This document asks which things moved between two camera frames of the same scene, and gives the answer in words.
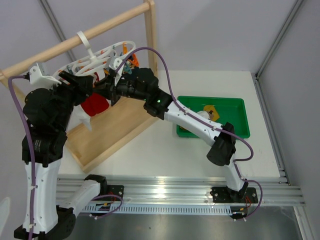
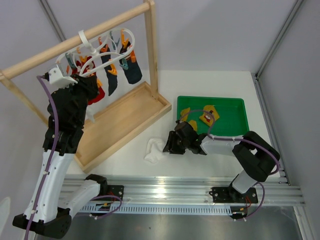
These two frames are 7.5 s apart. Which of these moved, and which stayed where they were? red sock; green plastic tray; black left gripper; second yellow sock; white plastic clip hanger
Moved: white plastic clip hanger; red sock
Stayed: black left gripper; green plastic tray; second yellow sock
